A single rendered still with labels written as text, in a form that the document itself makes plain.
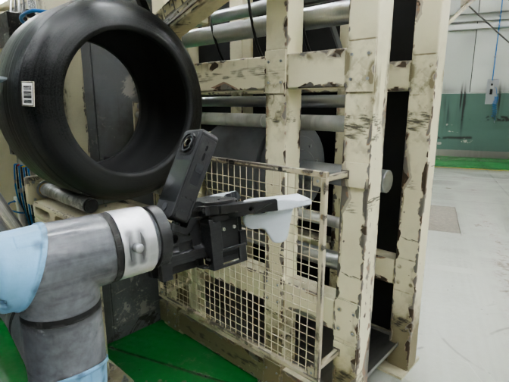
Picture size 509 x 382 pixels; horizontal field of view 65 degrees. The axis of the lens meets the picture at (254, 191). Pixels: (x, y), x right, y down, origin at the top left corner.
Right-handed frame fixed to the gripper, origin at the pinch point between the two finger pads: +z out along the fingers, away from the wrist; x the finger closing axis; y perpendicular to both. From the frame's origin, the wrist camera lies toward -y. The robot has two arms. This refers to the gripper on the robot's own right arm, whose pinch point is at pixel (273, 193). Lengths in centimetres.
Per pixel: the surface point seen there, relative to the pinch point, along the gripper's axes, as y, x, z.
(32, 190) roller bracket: 1, -110, -9
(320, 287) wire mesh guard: 38, -36, 50
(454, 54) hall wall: -165, -341, 902
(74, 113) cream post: -25, -111, 9
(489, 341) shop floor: 103, -31, 172
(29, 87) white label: -26, -68, -15
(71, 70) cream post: -39, -109, 9
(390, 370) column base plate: 99, -52, 111
